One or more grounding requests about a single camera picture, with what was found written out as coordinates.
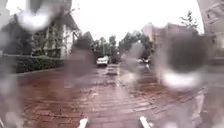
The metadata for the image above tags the robot's own part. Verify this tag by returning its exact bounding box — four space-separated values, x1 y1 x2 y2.
139 115 152 128
77 117 89 128

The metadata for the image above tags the row of trees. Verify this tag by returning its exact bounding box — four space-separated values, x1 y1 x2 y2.
73 30 153 64

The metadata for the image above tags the green hedge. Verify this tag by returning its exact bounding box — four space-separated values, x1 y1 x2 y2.
13 55 66 74

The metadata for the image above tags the red brick path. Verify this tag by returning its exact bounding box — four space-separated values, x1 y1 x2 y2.
13 63 214 128

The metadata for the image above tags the tall grey building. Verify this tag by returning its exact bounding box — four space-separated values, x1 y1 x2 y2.
196 0 224 61

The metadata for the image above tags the building with dark roof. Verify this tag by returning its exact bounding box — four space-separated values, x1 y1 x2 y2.
1 11 82 60

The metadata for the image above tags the pale building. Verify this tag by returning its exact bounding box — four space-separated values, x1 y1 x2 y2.
142 22 199 61

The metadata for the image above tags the white car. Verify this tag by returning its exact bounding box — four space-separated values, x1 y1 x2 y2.
95 55 110 68

